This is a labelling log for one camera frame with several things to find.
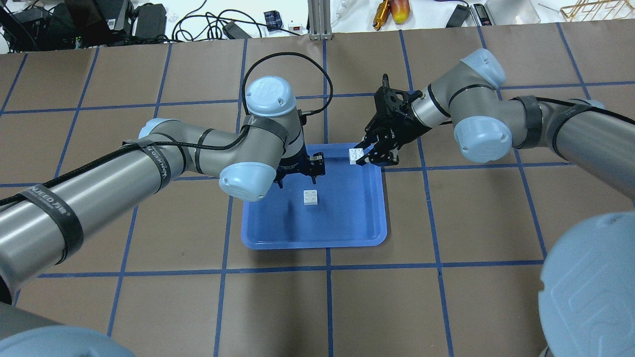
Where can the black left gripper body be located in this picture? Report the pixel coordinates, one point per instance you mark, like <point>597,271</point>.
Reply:
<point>296,165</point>

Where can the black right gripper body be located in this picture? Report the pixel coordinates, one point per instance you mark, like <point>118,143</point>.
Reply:
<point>401,130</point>

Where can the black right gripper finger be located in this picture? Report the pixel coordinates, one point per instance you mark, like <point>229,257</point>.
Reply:
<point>374,156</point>
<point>372,138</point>

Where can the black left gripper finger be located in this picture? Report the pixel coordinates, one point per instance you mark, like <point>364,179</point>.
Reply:
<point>317,166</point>

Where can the white block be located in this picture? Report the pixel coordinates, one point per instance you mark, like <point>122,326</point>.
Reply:
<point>355,154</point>
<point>310,197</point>

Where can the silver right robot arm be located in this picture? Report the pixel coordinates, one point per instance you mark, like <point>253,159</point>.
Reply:
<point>586,307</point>

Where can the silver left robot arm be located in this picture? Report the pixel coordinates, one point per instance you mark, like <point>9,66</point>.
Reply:
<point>45,224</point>

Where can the blue plastic tray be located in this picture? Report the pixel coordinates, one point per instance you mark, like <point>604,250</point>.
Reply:
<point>350,213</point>

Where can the brass cylinder tool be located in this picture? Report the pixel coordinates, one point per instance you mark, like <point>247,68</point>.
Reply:
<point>381,15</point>

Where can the red yellow mango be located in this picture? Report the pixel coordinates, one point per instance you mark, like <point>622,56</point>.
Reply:
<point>400,10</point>

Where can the black power adapter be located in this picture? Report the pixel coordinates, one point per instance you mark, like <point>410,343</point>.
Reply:
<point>458,16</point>

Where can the small blue device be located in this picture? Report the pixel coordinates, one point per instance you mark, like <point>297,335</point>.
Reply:
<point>273,20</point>

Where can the black flat power brick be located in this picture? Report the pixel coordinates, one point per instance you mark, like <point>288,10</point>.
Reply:
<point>150,21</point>

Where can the aluminium frame post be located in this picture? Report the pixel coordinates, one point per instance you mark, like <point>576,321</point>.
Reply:
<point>319,20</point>

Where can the gold wire rack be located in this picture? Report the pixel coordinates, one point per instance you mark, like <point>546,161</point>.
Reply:
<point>598,10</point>

